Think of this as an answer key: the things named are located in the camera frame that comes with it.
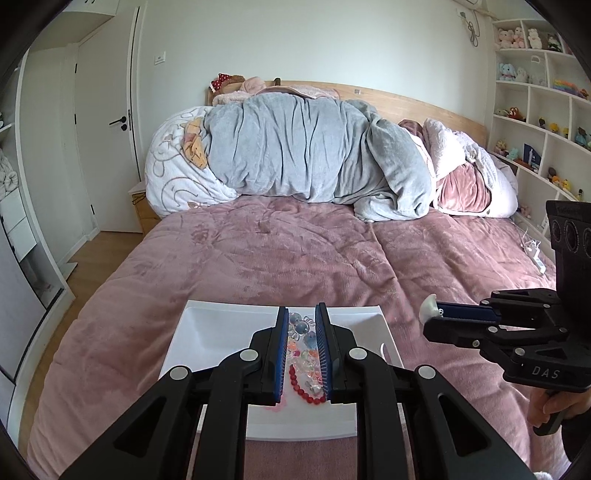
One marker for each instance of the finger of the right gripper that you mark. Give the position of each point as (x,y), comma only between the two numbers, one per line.
(471,332)
(468,312)

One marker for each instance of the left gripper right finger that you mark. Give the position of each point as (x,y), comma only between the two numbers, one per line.
(352,374)

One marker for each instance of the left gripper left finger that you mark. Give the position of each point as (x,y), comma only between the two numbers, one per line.
(253,376)

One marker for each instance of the silver shell earring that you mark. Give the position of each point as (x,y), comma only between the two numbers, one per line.
(430,309)

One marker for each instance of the white bedroom door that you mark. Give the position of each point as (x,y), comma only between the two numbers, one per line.
(102,95)

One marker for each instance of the person's right hand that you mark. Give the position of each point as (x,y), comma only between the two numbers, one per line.
(543,405)

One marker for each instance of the pink pillow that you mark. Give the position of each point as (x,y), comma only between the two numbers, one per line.
(463,191)

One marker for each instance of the pink plush bedspread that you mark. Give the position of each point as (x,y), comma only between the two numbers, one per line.
(265,251)

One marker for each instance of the wooden bedside table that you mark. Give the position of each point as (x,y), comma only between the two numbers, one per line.
(147,218)

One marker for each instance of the wooden headboard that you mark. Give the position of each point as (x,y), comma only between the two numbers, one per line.
(398,107)

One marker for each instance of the white patterned pillow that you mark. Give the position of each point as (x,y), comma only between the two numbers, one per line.
(172,183)

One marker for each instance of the white open shelf column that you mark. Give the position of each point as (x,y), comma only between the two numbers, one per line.
(18,216)

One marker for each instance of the grey rumpled duvet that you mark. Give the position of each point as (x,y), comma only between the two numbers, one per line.
(321,151)

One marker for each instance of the white toy shelf unit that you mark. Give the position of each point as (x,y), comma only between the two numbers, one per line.
(541,117)

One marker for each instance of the grey sliding wardrobe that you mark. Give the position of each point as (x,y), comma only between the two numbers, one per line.
(20,310)

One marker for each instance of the plush toy with red bow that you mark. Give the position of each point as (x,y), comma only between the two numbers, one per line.
(234,89)

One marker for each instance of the folded white towels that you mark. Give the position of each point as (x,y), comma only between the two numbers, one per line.
(9,180)

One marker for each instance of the black right gripper camera box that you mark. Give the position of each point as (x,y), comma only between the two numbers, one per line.
(569,224)

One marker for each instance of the black door handle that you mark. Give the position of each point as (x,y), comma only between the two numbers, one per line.
(121,122)

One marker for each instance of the white light switch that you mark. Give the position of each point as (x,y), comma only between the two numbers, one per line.
(159,58)

